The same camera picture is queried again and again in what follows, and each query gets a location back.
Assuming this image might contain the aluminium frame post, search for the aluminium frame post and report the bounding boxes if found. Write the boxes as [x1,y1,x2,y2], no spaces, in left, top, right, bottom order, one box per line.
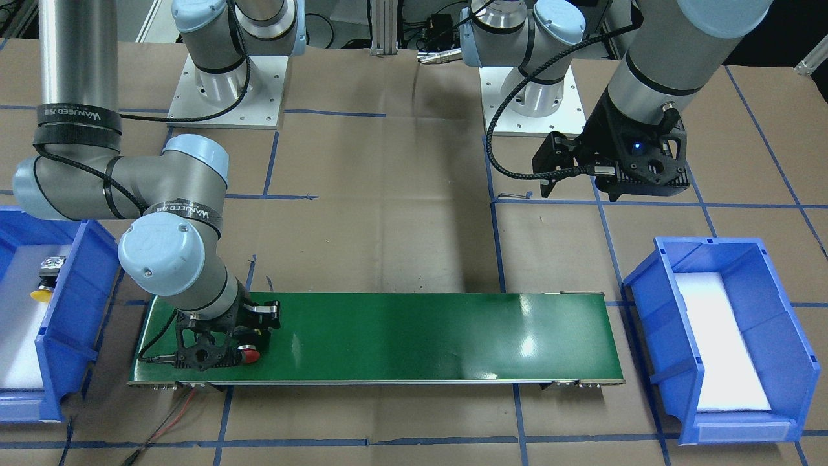
[369,0,402,56]

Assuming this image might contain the red push button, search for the red push button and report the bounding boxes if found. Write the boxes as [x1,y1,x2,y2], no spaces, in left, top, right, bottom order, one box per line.
[237,344,261,364]

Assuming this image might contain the blue plastic bin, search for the blue plastic bin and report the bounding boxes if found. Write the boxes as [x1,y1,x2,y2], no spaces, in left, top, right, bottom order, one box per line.
[624,236,820,445]
[1,206,120,423]

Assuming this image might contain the black braided cable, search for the black braided cable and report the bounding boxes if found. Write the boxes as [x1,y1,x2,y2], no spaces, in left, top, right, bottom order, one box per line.
[485,26,638,181]

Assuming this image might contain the green conveyor belt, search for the green conveyor belt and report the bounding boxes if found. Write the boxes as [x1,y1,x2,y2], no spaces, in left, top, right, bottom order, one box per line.
[128,292,625,386]

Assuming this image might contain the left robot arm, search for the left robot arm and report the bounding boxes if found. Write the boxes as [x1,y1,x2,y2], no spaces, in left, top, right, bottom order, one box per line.
[458,1,640,197]

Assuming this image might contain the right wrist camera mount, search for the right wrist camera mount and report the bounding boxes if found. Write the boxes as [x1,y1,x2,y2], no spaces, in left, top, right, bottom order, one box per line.
[137,309,252,371]

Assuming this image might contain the yellow push button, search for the yellow push button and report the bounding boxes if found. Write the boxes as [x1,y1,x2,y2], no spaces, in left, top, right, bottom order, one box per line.
[30,256,66,304]

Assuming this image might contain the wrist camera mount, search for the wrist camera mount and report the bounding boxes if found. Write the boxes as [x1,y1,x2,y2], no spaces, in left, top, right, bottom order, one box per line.
[578,91,691,201]
[137,309,252,371]

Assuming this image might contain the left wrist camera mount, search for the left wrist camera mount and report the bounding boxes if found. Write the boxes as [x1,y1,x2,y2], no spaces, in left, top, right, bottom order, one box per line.
[578,91,691,201]

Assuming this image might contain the white foam pad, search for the white foam pad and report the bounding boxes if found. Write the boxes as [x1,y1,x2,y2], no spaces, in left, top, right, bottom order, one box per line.
[1,244,71,390]
[675,272,771,412]

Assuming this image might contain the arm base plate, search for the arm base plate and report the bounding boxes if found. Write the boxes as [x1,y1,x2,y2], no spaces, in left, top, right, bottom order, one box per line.
[479,66,585,138]
[168,56,288,129]

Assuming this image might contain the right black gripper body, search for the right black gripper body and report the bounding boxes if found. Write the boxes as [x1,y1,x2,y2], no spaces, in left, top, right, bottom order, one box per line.
[231,287,271,343]

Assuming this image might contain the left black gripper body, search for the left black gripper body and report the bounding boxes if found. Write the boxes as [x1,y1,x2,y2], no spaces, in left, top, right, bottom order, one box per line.
[532,131,615,182]

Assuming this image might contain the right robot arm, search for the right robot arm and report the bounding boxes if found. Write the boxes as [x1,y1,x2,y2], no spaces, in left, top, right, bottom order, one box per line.
[12,1,257,341]

